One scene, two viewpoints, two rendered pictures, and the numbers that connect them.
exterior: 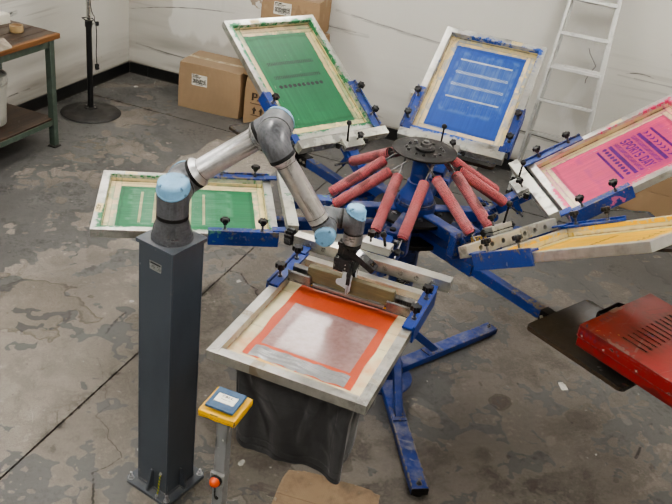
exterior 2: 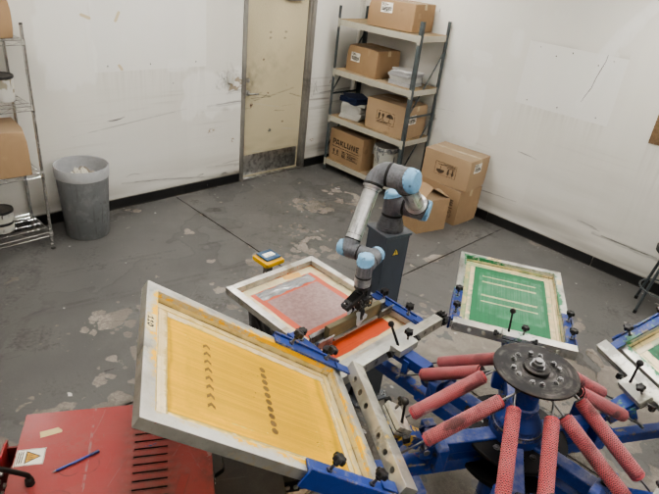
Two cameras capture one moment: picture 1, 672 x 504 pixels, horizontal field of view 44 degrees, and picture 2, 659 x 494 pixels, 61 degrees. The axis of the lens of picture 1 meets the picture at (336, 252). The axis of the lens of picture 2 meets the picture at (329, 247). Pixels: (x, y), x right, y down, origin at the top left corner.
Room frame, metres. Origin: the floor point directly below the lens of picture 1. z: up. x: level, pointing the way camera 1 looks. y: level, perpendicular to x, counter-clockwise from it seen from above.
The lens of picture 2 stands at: (3.50, -2.09, 2.53)
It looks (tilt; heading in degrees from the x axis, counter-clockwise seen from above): 28 degrees down; 115
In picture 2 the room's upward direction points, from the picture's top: 7 degrees clockwise
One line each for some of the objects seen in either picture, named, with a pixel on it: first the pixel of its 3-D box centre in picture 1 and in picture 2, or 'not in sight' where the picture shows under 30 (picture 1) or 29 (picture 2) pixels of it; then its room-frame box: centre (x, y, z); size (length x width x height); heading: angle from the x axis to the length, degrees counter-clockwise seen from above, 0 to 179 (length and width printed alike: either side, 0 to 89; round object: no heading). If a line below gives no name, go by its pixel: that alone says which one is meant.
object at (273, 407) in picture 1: (289, 418); not in sight; (2.27, 0.08, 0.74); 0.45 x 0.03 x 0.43; 72
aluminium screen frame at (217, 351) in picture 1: (328, 323); (321, 308); (2.55, -0.01, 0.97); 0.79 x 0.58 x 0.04; 162
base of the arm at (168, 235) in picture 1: (172, 225); (390, 220); (2.63, 0.60, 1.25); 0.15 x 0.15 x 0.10
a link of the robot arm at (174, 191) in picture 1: (173, 195); (395, 201); (2.63, 0.60, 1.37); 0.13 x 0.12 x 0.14; 0
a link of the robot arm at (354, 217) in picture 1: (354, 219); (365, 266); (2.76, -0.05, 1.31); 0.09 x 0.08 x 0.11; 90
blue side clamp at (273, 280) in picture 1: (287, 272); (394, 311); (2.86, 0.18, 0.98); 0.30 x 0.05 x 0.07; 162
